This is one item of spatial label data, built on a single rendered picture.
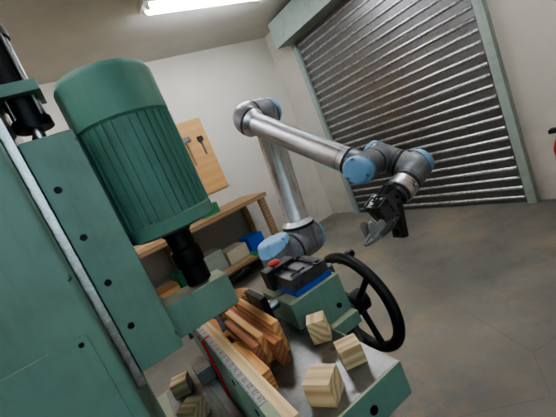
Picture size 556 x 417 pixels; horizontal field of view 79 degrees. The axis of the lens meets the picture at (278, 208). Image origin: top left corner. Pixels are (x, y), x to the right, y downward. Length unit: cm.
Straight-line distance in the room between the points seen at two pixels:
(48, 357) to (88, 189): 25
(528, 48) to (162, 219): 303
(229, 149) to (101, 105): 380
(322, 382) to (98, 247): 41
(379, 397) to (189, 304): 37
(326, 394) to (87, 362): 36
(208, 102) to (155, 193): 388
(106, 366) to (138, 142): 36
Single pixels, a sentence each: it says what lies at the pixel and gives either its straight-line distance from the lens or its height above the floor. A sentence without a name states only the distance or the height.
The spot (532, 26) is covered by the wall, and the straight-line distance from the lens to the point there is 329.
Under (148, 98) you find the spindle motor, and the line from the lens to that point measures 66.
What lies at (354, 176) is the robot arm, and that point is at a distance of 107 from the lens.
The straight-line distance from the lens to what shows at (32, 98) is 71.
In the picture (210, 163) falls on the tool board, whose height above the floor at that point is 138.
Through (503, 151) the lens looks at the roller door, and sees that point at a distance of 349.
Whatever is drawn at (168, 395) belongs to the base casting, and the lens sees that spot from 100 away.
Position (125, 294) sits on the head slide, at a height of 114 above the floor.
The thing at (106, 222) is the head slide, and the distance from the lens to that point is 63.
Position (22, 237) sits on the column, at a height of 129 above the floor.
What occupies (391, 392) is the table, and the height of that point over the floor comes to 87.
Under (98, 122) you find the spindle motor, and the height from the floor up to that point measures 141.
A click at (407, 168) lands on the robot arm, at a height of 104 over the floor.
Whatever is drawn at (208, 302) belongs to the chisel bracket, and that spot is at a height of 104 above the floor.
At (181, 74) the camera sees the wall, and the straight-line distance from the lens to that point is 448.
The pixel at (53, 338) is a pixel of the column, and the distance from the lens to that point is 62.
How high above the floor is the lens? 127
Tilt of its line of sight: 10 degrees down
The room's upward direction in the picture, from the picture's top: 23 degrees counter-clockwise
